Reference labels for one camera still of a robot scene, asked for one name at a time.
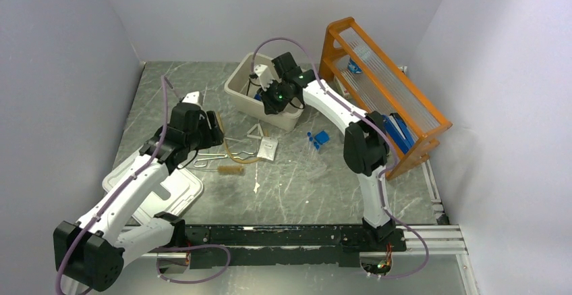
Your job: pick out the white powder bag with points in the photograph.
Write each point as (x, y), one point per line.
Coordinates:
(267, 149)

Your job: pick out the metal crucible tongs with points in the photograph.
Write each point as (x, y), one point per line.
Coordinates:
(204, 158)

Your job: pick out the blue plastic scoop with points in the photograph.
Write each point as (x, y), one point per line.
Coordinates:
(321, 138)

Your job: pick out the brown test tube brush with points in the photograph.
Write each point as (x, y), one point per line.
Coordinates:
(229, 170)

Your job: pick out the blue folder on shelf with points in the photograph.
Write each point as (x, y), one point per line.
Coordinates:
(397, 129)

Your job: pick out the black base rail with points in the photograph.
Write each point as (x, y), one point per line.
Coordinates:
(265, 245)

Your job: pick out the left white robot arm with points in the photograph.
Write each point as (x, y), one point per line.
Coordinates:
(93, 250)

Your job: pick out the beige plastic bin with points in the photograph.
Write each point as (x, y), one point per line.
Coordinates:
(246, 96)

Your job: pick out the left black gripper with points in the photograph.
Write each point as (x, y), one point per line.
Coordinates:
(214, 136)

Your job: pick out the clear test tube rack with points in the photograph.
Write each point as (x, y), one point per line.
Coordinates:
(311, 163)

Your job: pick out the orange wooden shelf rack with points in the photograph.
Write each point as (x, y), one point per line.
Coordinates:
(382, 87)

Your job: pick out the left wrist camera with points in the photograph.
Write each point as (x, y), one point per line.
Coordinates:
(193, 98)

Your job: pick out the blue white cup on shelf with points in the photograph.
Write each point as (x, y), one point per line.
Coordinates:
(353, 67)

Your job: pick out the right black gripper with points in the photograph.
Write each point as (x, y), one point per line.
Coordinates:
(270, 106)

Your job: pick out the black metal tripod stand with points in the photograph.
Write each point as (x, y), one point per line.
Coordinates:
(251, 85)

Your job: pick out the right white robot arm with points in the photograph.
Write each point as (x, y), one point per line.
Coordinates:
(365, 147)

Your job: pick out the white clay triangle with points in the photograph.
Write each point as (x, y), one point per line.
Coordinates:
(257, 132)

